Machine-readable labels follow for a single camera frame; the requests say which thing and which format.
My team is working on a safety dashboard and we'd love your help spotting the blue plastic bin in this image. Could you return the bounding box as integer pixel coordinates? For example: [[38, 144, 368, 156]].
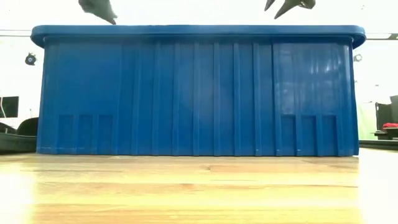
[[30, 24, 367, 157]]

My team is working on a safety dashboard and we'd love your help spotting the black monitor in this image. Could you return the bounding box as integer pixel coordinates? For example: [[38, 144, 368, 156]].
[[0, 96, 19, 118]]

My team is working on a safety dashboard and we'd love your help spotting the black aluminium mounting frame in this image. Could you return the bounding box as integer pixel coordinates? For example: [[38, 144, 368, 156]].
[[358, 139, 398, 151]]

